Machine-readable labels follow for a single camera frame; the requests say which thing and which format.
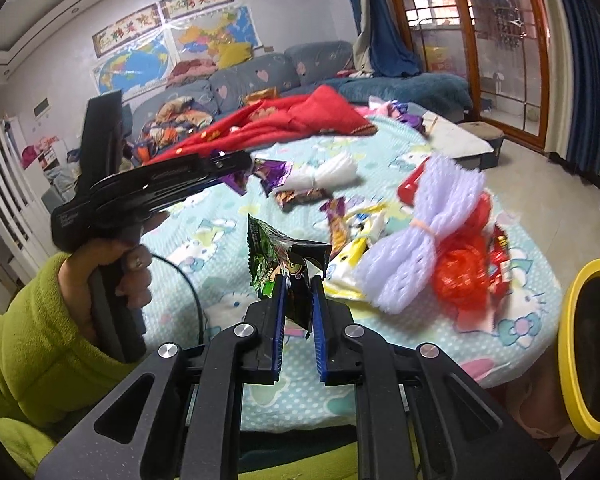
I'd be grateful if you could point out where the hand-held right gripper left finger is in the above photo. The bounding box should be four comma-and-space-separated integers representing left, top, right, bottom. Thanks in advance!
35, 275, 287, 480

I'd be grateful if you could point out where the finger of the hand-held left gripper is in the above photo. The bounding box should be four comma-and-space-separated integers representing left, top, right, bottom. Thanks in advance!
147, 150, 254, 197

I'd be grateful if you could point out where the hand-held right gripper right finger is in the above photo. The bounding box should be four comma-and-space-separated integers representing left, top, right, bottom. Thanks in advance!
307, 275, 561, 480

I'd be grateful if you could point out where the purple wrapper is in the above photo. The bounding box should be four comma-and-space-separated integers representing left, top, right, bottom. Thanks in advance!
230, 156, 293, 198

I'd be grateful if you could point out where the green snack packet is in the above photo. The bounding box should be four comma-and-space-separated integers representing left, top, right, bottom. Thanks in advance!
246, 213, 332, 333

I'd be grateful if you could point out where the purple snack packet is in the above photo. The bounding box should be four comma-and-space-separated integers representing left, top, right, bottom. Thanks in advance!
320, 197, 349, 262

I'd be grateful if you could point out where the red plastic bag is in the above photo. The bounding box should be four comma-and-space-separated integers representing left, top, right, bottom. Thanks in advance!
432, 192, 501, 321

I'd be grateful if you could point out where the person's left forearm green sleeve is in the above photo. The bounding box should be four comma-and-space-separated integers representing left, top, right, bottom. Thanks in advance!
0, 251, 148, 480

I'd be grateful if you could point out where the person's left hand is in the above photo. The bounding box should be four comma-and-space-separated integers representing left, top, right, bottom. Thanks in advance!
60, 210, 172, 351

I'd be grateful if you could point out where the colourful clothes pile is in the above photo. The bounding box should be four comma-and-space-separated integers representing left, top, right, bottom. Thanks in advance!
130, 96, 217, 167

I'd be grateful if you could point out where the cartoon cat printed blanket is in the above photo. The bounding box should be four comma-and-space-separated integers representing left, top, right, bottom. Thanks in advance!
130, 101, 564, 433

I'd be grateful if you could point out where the gold snack packet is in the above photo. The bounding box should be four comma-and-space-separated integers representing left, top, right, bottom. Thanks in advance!
244, 87, 282, 107

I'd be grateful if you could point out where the yellow cartoon snack packet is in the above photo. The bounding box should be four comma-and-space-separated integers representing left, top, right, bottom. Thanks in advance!
324, 204, 388, 302

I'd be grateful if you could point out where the red blanket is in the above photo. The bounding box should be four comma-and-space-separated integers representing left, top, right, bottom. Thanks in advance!
147, 85, 379, 167

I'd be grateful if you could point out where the white railing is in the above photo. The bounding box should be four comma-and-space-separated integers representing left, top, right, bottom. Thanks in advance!
0, 114, 63, 313

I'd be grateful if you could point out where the brown snack packet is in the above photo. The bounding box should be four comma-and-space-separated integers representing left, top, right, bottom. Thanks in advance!
274, 186, 329, 214

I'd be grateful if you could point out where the pink clothes pile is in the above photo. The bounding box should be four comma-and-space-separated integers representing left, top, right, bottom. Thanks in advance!
166, 57, 219, 90

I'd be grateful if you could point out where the grey heart pattern sofa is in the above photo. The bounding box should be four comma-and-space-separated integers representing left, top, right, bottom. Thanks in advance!
130, 40, 363, 161

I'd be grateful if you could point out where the yellow cloth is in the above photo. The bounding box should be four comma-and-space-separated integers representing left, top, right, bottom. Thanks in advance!
215, 42, 254, 71

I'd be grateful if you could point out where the small white foam net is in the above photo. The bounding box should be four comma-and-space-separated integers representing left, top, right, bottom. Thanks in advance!
287, 154, 358, 192

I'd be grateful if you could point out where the world map poster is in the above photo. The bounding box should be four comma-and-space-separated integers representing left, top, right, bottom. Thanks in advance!
92, 41, 174, 97

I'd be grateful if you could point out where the country map poster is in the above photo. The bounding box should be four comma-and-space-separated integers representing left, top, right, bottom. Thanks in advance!
171, 6, 259, 70

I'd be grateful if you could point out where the large white foam net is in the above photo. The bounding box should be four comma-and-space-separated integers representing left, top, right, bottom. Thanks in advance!
354, 154, 486, 316

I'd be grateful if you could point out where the framed embroidery picture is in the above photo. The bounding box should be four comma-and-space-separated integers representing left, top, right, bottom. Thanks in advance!
91, 3, 162, 59
159, 0, 237, 22

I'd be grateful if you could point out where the red plastic cylinder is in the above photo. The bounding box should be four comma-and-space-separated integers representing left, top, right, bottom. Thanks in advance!
397, 160, 437, 207

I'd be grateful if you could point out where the beige curtain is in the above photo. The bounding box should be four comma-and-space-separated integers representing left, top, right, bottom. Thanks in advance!
352, 29, 377, 74

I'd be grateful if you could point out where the red and white snack packet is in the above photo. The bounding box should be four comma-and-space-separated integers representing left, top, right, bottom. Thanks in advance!
486, 224, 517, 303

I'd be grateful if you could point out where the blue curtain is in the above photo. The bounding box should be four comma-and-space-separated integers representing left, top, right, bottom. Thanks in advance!
545, 0, 600, 188
336, 0, 422, 79

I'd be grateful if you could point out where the blue fluffy blanket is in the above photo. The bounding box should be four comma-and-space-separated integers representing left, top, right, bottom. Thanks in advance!
339, 72, 474, 125

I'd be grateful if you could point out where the low white table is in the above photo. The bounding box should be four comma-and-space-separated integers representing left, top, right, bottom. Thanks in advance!
426, 120, 507, 172

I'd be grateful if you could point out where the yellow cardboard box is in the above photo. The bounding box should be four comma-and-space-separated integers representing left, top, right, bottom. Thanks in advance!
424, 45, 457, 75

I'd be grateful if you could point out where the wooden glass door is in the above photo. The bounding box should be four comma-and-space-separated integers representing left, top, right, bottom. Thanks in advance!
379, 0, 552, 150

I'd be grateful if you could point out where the black cable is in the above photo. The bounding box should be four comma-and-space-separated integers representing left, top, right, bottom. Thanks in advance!
151, 255, 207, 347

